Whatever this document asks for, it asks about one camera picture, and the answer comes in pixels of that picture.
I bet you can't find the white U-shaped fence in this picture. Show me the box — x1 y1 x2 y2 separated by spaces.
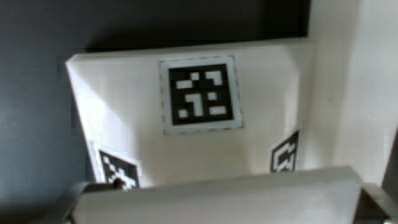
304 0 398 184

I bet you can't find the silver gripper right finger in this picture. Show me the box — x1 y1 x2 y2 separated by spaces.
357 184 398 224

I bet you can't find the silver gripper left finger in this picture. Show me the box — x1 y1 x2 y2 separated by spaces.
34 182 114 224

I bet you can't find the white lamp base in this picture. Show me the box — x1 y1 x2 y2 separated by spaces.
66 40 361 224

